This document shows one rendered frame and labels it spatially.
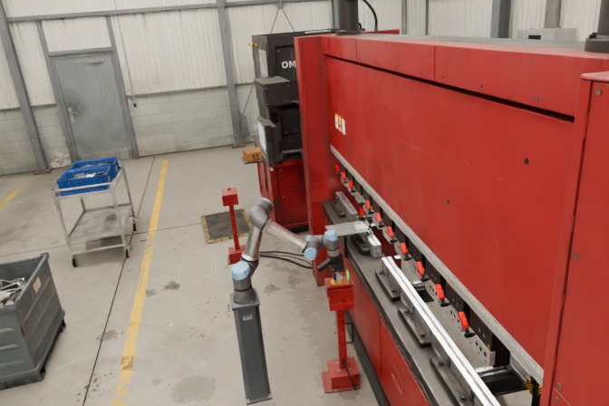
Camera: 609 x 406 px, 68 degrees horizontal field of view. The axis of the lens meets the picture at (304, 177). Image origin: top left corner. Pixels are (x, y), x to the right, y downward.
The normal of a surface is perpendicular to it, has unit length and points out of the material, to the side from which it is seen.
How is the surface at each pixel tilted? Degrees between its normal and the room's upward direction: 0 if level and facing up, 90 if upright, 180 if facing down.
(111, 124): 90
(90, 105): 90
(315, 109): 90
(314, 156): 90
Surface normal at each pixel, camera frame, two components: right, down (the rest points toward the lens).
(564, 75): -0.98, 0.13
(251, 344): 0.23, 0.30
